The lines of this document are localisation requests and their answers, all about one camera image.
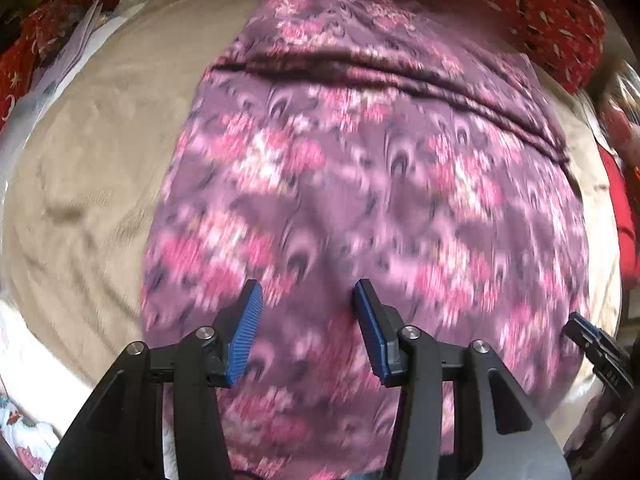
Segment red fish-print bolster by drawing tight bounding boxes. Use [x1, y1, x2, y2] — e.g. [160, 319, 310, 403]
[165, 0, 607, 93]

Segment person's right hand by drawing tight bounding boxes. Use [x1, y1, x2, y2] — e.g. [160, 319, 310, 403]
[565, 394, 621, 461]

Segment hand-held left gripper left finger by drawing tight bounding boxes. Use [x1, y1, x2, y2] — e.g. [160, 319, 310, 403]
[45, 280, 264, 480]

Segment white papers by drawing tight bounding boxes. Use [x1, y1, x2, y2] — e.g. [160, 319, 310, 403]
[10, 0, 171, 126]

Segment floral printed sheet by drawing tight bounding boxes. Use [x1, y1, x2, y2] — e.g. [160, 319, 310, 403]
[0, 392, 63, 480]

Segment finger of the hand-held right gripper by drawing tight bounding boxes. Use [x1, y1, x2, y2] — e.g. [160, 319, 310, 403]
[563, 312, 629, 387]

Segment clear bag of stuffed toys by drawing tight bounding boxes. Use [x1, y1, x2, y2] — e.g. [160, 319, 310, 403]
[592, 57, 640, 161]

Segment red cushion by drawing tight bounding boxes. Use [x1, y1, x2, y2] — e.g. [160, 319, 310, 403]
[599, 150, 640, 281]

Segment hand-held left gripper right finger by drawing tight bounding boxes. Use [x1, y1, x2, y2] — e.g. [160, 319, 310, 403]
[352, 280, 573, 480]

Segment beige fleece blanket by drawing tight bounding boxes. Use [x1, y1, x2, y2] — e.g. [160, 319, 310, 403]
[0, 0, 626, 480]

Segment white quilted mattress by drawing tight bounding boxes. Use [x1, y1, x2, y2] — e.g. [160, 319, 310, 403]
[0, 290, 166, 480]

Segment red star-print cloth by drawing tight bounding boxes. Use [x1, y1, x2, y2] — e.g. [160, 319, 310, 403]
[0, 0, 103, 128]

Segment purple floral garment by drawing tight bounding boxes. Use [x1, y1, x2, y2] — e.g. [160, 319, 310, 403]
[140, 0, 594, 480]

